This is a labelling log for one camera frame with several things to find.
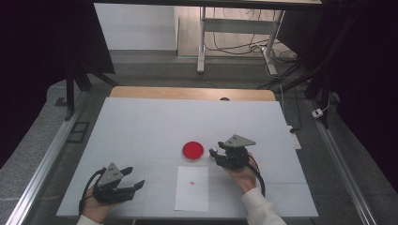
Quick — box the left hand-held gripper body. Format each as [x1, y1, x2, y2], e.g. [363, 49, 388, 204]
[92, 162, 137, 205]

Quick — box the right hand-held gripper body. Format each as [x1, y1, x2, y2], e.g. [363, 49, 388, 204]
[215, 134, 257, 172]

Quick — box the round red ink pad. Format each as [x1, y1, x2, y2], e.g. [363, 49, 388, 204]
[182, 141, 205, 161]

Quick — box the person's right hand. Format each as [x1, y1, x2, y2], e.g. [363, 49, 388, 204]
[222, 153, 259, 195]

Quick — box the person's left hand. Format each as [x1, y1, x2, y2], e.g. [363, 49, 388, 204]
[80, 187, 122, 224]

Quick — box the white paper sheet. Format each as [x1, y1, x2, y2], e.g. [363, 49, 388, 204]
[174, 165, 209, 212]

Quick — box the large white table cover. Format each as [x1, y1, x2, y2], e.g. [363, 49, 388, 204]
[55, 97, 319, 218]

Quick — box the wooden table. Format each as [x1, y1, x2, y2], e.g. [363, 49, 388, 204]
[109, 85, 277, 102]

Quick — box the black metal stand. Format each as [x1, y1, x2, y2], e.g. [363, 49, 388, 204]
[64, 62, 120, 122]
[257, 12, 360, 129]

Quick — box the black curtain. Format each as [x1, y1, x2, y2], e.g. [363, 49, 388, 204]
[276, 0, 398, 195]
[0, 0, 116, 170]

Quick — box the left hand-held gripper black cable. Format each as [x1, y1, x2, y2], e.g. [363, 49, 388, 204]
[78, 167, 107, 217]

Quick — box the hand-held gripper black cable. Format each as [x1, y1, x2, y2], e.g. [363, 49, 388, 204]
[247, 154, 267, 198]
[78, 167, 107, 217]

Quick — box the right hand-held gripper black cable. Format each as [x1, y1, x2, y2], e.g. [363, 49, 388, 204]
[247, 154, 267, 198]

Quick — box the aluminium rail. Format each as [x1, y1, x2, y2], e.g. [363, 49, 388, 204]
[5, 93, 88, 225]
[306, 98, 379, 225]

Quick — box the tangle of black floor cables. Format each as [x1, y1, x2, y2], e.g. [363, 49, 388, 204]
[205, 7, 299, 64]

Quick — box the white desk frame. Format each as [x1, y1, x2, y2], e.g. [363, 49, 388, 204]
[196, 6, 286, 77]

